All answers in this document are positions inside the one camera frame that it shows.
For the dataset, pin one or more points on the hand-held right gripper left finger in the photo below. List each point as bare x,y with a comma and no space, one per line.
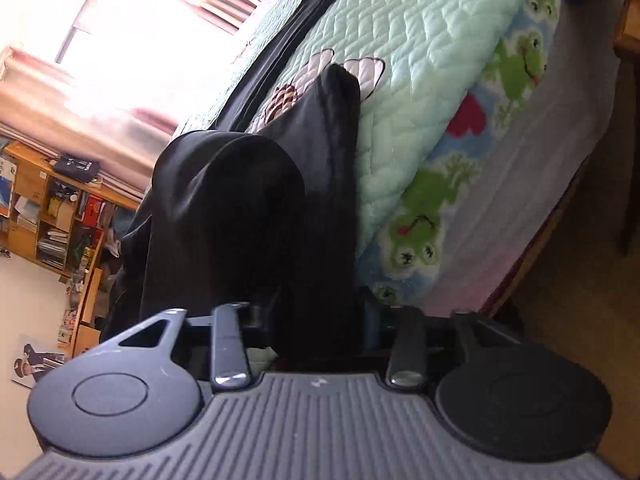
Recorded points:
227,330

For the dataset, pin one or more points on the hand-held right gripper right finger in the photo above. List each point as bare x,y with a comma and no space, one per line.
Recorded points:
406,330

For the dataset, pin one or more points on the black pants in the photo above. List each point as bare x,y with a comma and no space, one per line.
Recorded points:
250,210

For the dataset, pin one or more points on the frog print blanket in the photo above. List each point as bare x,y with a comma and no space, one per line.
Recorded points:
425,210

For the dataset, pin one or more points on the wooden desk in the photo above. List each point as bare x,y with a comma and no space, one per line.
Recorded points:
90,295

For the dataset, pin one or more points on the white bed sheet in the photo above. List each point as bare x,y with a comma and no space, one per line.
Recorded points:
525,160

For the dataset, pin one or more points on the navy hanging bag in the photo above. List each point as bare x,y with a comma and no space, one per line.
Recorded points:
75,167

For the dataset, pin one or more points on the wooden bookshelf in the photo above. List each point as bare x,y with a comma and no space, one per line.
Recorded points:
35,200

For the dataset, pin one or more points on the bright window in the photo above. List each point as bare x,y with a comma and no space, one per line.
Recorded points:
150,45

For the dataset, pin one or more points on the green quilted bedspread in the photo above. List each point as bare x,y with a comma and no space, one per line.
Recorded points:
425,35

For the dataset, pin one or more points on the wall poster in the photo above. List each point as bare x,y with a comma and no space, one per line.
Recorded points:
37,360

